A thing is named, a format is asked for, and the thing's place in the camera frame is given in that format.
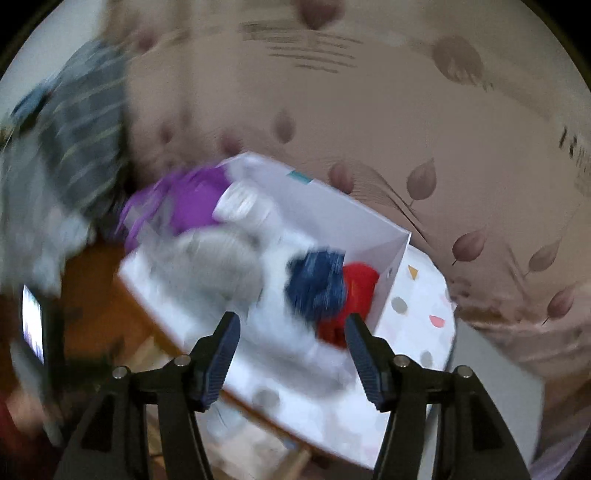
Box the grey garment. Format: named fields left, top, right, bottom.
left=171, top=226, right=264, bottom=305

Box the white underwear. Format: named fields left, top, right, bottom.
left=249, top=226, right=356, bottom=393

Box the navy blue garment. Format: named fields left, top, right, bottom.
left=285, top=248, right=348, bottom=321

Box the grey plaid cloth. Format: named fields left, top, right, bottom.
left=9, top=39, right=132, bottom=222

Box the red garment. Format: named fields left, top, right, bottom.
left=316, top=263, right=380, bottom=349

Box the white shoe box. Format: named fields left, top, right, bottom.
left=117, top=152, right=411, bottom=407

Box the brown wooden nightstand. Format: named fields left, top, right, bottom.
left=60, top=242, right=324, bottom=472

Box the white dotted paper cover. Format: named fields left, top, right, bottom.
left=203, top=244, right=458, bottom=469

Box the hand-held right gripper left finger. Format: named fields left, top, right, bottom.
left=53, top=311, right=242, bottom=480

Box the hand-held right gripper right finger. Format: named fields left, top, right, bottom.
left=344, top=314, right=532, bottom=480

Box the purple garment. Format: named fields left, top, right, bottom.
left=117, top=166, right=232, bottom=252

